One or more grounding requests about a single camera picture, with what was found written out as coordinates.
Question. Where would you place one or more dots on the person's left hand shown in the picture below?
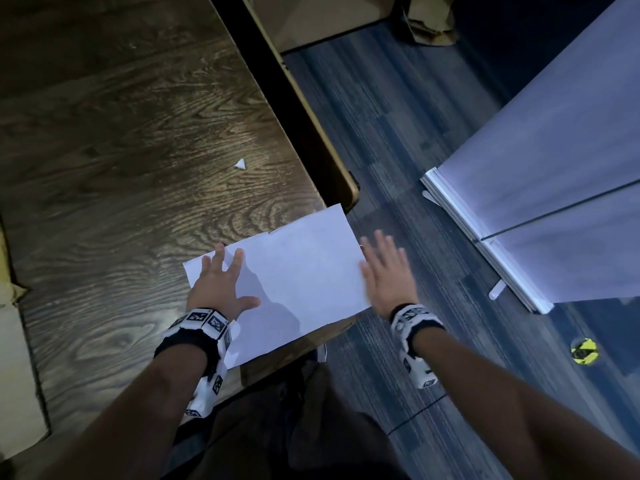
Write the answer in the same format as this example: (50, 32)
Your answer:
(217, 289)

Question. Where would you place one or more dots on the person's right hand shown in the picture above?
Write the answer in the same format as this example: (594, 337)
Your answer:
(390, 279)

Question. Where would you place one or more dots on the white paper sheet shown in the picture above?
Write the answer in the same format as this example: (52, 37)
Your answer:
(300, 274)

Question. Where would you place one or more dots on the small white eraser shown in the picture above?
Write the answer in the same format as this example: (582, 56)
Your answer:
(240, 164)

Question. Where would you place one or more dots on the person's right forearm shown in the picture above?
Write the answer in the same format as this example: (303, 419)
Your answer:
(510, 409)

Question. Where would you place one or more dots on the person's left forearm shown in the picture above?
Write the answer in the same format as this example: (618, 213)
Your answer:
(135, 419)

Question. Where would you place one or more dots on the person's dark trousers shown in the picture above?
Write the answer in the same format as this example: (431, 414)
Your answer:
(300, 434)

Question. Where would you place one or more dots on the small white strip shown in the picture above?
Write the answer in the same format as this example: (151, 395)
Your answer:
(430, 197)

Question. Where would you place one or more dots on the small white block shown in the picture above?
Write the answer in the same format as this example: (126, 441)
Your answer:
(497, 289)

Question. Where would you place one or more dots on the white panel with metal edge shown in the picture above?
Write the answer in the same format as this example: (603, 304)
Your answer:
(550, 169)

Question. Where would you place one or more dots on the yellow black round floor marker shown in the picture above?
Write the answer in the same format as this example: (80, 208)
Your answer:
(584, 351)

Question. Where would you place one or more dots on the brown cardboard box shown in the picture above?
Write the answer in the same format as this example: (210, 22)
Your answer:
(15, 384)

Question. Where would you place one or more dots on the tan wooden cabinet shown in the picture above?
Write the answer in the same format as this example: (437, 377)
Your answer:
(320, 14)

